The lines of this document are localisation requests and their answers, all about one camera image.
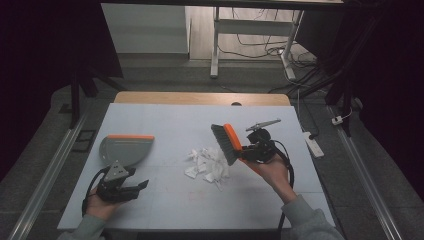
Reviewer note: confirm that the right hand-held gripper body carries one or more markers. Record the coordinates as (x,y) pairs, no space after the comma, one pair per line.
(263,148)

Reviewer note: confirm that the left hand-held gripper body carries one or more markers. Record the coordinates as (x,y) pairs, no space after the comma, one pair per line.
(115,186)

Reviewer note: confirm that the orange brush with grey bristles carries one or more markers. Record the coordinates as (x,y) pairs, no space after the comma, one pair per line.
(233,136)

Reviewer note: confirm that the grey dustpan with orange edge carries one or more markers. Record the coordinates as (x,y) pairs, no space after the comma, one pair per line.
(128,150)

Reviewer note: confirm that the pile of white paper scraps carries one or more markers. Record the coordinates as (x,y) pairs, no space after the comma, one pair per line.
(210,165)

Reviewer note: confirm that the person's left hand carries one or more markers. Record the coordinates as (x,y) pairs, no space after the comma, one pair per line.
(101,208)

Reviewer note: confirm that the person's right hand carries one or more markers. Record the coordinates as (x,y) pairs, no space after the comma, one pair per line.
(276,173)

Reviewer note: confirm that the white power strip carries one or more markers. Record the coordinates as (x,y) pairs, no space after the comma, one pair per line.
(313,144)

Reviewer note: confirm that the white work board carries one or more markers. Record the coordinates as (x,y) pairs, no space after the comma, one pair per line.
(173,126)

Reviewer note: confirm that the wooden table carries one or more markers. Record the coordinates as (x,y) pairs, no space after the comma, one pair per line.
(200,98)

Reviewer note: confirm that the white plug adapter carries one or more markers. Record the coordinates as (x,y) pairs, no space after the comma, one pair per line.
(337,120)

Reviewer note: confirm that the black metal stand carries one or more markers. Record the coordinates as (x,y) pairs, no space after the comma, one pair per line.
(340,90)
(76,96)

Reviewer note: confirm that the dark curtain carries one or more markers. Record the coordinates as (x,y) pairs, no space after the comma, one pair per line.
(390,83)
(40,50)

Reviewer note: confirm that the white cabinet panel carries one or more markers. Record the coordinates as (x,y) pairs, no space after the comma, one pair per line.
(146,28)

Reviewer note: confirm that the aluminium rail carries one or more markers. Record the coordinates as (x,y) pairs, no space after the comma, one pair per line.
(46,176)
(366,180)

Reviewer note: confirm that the white metal desk frame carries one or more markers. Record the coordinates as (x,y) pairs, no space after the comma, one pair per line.
(253,26)

